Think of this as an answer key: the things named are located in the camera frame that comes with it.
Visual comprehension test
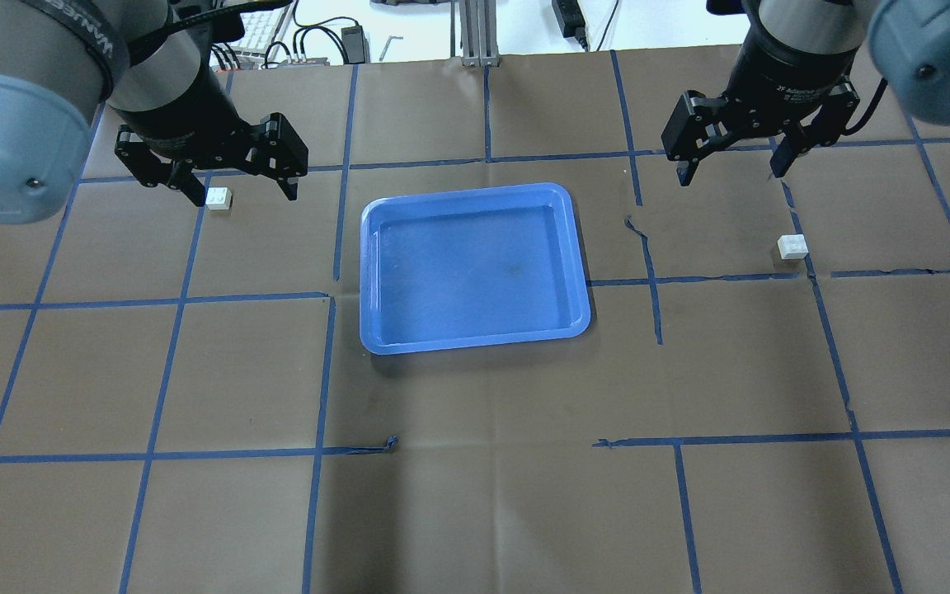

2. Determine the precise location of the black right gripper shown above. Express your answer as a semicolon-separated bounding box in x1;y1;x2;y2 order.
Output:
662;68;861;187

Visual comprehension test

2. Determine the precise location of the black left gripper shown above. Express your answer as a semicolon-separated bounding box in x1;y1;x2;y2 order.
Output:
115;78;309;208

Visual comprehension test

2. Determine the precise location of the white block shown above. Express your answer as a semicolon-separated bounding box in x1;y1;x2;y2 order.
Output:
204;186;233;211
776;234;810;261

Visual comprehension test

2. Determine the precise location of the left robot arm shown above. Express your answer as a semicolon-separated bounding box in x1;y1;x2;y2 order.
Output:
0;1;308;224

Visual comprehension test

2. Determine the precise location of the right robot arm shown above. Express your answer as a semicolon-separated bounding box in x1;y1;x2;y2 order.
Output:
662;1;950;186

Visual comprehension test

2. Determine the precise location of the blue plastic tray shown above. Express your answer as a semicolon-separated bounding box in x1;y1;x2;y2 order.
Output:
359;183;592;355

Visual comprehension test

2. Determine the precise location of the white keyboard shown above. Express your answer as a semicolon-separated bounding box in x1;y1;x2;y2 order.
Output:
212;7;289;68

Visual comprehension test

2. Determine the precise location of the small black adapter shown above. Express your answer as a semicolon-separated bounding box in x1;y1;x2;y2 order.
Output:
340;24;369;64

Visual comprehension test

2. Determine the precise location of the black power adapter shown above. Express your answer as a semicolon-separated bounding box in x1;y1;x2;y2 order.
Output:
550;0;589;50

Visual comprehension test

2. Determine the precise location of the aluminium frame post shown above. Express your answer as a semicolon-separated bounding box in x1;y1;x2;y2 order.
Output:
451;1;501;68

